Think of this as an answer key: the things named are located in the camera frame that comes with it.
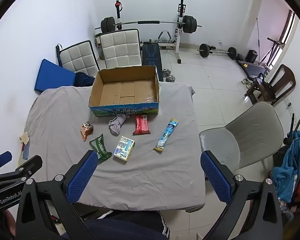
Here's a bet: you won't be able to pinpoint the black folded stand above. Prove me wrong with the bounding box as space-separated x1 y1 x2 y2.
284 113 300 145

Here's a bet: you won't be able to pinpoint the beige plastic chair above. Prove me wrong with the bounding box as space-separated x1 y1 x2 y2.
199 101 284 178

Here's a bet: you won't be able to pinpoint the long barbell with black plates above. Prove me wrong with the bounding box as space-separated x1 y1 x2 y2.
95 15 202 34

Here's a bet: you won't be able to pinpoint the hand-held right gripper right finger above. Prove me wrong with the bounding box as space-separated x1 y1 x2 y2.
200 150 283 240

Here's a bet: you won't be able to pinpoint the black weight bench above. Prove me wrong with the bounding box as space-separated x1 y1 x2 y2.
142 41 164 82

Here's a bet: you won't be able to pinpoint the person's left hand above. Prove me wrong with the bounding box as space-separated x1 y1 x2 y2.
4 209 17 240

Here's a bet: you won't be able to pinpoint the dark wooden chair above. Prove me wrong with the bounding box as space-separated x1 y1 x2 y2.
244 64 297 106

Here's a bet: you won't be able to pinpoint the short barbell with black plates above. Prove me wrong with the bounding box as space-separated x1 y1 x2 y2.
197 43 238 61

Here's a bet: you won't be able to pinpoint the cardboard box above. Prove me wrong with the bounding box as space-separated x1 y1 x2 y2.
88 65 161 117

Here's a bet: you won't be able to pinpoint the blue foam mat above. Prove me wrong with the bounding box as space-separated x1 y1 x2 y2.
34 59 77 94

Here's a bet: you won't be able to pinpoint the white weight bench rack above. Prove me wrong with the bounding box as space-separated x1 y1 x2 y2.
114 0 188 64

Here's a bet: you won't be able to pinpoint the white blue tissue pack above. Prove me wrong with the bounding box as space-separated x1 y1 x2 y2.
113 136 136 163

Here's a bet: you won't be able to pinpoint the orange snack packet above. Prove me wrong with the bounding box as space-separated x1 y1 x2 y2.
80 122 94 142

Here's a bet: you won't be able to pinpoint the pair of white shoes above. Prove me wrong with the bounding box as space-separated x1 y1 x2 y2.
241 77 253 89

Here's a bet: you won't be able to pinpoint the black speaker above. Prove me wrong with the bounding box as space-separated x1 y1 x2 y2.
245 49 258 64

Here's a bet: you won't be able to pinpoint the large white quilted chair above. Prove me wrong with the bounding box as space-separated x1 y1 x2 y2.
99 29 142 70

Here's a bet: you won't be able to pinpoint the grey sock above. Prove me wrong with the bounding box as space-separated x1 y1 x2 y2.
108 116 128 136

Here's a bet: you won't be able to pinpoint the black treadmill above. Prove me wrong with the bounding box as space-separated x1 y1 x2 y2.
236 59 271 79

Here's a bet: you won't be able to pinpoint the small white quilted chair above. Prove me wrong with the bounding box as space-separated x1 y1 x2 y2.
59 40 101 77

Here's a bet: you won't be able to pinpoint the window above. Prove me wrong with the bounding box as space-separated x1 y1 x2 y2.
277 10 297 46

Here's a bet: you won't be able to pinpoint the tan paper scrap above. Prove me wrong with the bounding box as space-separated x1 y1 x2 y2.
19 132 31 146

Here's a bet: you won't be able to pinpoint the person's dark trousers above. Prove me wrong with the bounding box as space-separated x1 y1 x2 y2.
60 210 171 240

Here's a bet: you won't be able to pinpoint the chrome dumbbell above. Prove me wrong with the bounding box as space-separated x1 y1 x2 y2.
162 68 177 83

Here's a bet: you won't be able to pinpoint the black tripod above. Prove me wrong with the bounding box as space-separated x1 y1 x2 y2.
266 37 284 66

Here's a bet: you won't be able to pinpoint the dark blue garment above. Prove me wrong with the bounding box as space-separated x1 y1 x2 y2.
74 72 96 88

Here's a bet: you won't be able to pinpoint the red snack packet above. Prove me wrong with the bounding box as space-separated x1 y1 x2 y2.
132 114 151 136

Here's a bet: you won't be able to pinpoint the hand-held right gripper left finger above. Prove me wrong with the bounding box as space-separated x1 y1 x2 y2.
15 150 99 240

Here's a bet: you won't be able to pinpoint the thin metal rod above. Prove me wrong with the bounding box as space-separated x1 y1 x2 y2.
256 17 262 63

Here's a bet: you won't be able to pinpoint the blue jacket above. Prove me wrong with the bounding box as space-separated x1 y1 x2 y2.
271 130 300 203

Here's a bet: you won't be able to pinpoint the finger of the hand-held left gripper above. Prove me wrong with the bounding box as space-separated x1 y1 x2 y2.
0 151 13 176
0 155 43 188

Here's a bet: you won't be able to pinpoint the blue phone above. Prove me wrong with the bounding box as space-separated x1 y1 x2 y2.
22 142 30 161

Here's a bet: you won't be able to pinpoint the grey bench leg attachment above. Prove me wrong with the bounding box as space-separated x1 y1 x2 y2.
158 31 174 46

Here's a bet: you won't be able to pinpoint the green snack packet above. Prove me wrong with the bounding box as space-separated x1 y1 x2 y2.
89 133 112 165

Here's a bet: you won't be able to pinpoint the long light blue packet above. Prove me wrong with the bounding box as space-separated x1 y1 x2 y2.
153 119 179 153

